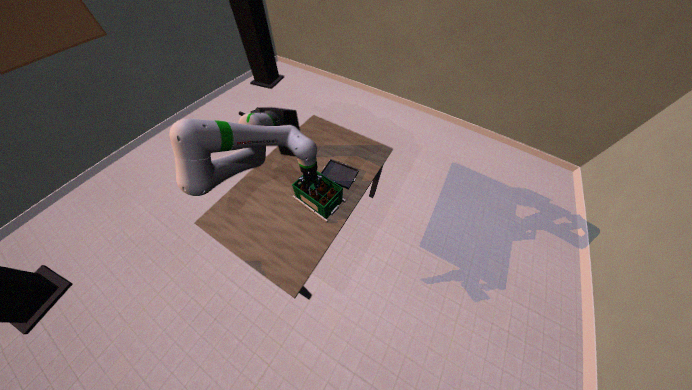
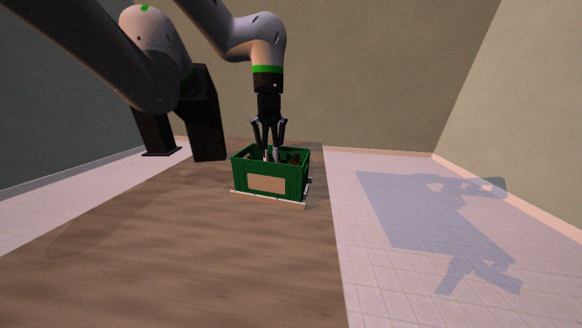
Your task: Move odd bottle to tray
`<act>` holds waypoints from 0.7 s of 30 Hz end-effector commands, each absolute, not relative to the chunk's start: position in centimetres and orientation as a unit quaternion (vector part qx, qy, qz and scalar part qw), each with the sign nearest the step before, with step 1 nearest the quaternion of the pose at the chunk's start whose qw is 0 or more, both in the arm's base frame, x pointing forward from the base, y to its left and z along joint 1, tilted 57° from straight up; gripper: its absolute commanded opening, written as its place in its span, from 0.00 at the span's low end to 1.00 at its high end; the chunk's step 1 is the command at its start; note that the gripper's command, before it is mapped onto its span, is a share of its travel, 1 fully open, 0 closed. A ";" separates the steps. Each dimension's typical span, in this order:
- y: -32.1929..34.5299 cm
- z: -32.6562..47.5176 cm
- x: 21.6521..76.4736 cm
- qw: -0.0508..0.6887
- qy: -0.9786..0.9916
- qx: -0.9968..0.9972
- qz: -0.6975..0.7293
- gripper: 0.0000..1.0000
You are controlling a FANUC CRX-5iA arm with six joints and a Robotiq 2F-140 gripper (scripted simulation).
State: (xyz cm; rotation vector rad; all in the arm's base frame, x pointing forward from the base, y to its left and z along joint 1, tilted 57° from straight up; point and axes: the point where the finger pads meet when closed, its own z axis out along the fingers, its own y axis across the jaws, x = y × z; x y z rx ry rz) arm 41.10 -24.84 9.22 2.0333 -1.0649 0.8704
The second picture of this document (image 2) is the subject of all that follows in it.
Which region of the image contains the green plastic crate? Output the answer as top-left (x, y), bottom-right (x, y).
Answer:
top-left (230, 143), bottom-right (310, 203)

